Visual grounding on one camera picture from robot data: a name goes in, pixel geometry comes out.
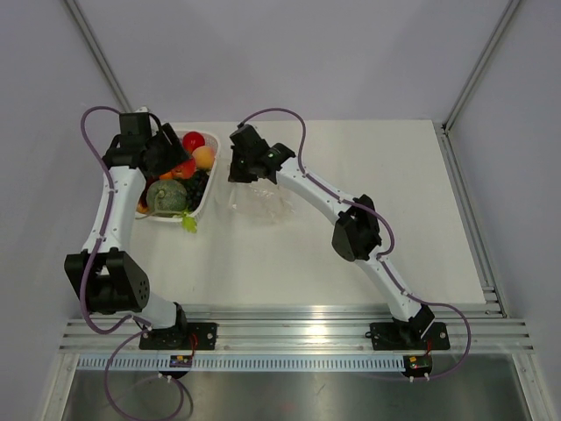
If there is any red apple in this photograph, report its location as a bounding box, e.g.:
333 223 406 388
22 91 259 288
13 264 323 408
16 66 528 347
172 159 196 179

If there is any aluminium frame post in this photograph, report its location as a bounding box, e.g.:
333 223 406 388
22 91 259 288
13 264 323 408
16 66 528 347
61 0 135 112
442 0 525 135

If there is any clear zip top bag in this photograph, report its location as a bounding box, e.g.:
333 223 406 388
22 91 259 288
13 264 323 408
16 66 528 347
227 180 294 224

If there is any left aluminium frame post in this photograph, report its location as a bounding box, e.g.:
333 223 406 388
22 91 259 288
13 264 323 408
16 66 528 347
61 0 135 112

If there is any aluminium front rail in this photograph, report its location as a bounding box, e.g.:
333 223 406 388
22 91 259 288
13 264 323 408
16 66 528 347
59 302 536 355

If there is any right aluminium frame post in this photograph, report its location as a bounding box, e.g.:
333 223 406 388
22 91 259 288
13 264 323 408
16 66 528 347
442 0 525 135

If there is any red tomato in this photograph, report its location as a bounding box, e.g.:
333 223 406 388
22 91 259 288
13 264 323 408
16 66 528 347
182 131 206 153

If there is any peach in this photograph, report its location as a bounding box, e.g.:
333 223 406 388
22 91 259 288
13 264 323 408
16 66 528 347
192 146 216 170

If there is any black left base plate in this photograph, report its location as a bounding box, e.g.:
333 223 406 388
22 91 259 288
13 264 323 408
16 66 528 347
138 322 217 351

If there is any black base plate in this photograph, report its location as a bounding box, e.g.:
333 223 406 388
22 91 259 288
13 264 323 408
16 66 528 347
365 322 451 351
138 322 217 351

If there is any right aluminium side rail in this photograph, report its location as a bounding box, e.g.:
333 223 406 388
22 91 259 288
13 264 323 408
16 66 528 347
433 122 511 318

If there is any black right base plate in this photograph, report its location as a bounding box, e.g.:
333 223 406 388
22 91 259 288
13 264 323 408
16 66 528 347
365 322 451 351

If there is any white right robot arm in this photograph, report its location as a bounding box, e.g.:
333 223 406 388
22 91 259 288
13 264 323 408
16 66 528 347
229 123 439 350

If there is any white slotted cable duct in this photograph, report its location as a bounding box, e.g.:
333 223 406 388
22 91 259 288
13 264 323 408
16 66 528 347
77 353 405 373

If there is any white perforated basket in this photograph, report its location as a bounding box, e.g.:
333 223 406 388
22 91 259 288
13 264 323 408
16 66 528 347
135 130 220 225

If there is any green netted melon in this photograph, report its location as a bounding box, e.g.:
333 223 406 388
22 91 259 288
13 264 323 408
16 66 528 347
146 180 187 213

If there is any dark grape bunch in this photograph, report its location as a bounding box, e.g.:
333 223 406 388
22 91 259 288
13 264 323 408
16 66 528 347
181 169 209 211

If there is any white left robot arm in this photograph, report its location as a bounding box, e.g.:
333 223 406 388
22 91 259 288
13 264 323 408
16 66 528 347
64 107 189 349

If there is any green lettuce leaf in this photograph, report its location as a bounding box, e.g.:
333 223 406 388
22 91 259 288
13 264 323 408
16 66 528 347
181 210 198 233

